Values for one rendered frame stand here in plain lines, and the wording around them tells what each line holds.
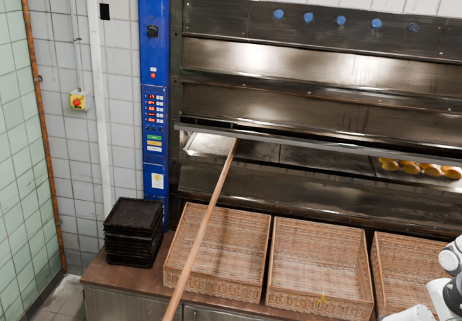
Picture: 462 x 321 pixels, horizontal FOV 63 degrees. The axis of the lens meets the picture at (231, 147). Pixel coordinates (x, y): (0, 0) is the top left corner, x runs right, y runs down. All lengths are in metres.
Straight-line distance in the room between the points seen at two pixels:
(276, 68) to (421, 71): 0.73
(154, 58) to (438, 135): 1.59
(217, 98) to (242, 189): 0.60
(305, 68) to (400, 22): 0.50
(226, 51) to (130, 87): 0.61
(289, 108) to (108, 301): 1.52
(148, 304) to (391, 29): 1.96
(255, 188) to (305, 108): 0.60
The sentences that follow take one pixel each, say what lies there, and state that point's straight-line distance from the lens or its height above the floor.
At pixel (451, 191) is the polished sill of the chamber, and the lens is 2.52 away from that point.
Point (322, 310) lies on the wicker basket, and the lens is 2.26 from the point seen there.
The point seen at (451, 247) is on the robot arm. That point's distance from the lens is 1.75.
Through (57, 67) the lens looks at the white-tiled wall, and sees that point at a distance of 2.50.
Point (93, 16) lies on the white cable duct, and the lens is 2.30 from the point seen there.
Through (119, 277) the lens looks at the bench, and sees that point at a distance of 2.40.
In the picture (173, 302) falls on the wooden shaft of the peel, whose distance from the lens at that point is 1.41.
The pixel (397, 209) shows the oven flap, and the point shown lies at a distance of 2.50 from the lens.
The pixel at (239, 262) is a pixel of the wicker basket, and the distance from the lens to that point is 2.47.
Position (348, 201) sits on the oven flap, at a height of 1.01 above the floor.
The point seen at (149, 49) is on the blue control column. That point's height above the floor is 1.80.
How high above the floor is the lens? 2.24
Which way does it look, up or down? 26 degrees down
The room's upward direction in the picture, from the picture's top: 5 degrees clockwise
